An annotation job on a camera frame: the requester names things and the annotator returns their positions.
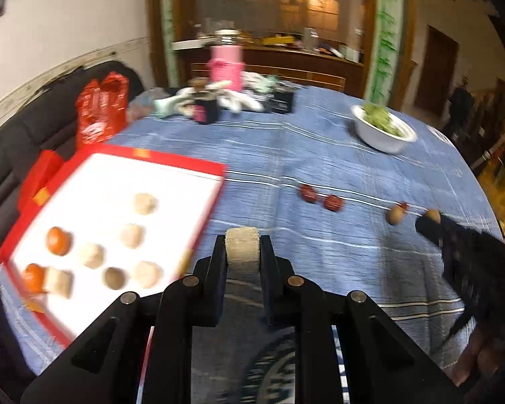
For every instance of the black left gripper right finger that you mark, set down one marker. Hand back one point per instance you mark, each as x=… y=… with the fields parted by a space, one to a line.
x=346 y=347

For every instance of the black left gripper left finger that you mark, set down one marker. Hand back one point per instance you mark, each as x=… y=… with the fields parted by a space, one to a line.
x=139 y=348

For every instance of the brown longan fruit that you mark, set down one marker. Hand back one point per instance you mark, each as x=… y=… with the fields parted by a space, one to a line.
x=396 y=214
x=434 y=215

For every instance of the small beige yam cube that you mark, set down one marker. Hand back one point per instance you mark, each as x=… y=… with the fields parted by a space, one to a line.
x=57 y=282

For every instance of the orange tangerine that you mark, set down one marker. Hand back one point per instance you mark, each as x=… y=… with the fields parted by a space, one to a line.
x=33 y=278
x=58 y=241

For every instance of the beige yam chunk rounded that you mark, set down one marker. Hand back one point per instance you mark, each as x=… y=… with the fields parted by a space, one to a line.
x=144 y=203

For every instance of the red jujube date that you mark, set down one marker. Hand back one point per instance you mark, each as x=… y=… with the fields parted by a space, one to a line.
x=308 y=193
x=333 y=203

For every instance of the beige yam piece small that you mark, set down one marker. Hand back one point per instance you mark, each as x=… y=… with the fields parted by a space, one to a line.
x=242 y=245

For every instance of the large beige yam piece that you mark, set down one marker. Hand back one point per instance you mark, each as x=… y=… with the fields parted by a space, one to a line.
x=148 y=274

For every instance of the beige yam chunk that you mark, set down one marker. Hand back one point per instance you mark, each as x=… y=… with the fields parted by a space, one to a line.
x=132 y=235

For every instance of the person's hand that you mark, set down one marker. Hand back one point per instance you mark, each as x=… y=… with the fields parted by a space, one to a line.
x=485 y=352

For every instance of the brown round fruit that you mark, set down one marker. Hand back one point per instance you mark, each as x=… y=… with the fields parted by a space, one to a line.
x=114 y=278

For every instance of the orange tangerine in tray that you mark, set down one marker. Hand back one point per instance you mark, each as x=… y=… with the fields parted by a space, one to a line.
x=33 y=278

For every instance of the red tray white inside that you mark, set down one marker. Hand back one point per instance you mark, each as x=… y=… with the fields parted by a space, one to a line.
x=92 y=199

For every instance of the blue plaid tablecloth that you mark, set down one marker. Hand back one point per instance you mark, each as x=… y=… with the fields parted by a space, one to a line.
x=268 y=156

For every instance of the white bowl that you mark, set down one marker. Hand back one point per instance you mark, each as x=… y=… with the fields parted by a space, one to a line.
x=379 y=139

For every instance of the green leaves in bowl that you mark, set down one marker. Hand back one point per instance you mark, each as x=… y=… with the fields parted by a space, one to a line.
x=379 y=117

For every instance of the red box beside tray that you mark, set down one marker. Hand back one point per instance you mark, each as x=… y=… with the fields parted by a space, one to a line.
x=34 y=188

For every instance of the black sofa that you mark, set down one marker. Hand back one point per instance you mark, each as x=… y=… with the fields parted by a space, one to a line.
x=46 y=122

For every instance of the red plastic bag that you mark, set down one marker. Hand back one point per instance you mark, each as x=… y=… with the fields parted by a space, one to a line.
x=101 y=109

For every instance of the black box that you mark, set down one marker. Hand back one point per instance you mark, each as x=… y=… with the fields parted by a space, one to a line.
x=280 y=101

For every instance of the black jar pink label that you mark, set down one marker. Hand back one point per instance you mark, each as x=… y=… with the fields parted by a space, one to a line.
x=205 y=104

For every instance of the wooden cabinet counter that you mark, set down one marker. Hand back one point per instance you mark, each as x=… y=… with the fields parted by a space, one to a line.
x=360 y=47

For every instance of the white cloth gloves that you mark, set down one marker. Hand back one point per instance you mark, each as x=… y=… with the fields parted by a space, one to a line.
x=257 y=90

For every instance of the pink bottle knitted sleeve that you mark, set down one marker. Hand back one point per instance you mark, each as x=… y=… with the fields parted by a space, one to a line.
x=226 y=62

